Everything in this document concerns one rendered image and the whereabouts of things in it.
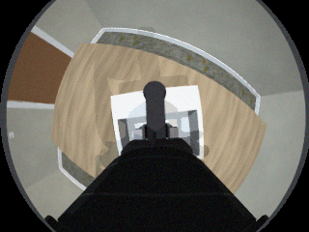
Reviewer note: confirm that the grey rectangular sink basin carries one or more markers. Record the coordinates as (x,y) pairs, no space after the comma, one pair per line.
(129,113)

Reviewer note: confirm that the black mixer tap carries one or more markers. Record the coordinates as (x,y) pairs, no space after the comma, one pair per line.
(154,93)

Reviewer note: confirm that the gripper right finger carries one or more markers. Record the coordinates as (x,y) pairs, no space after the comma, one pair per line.
(173,131)

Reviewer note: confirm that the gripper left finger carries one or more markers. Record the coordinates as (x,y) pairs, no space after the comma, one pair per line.
(140,133)

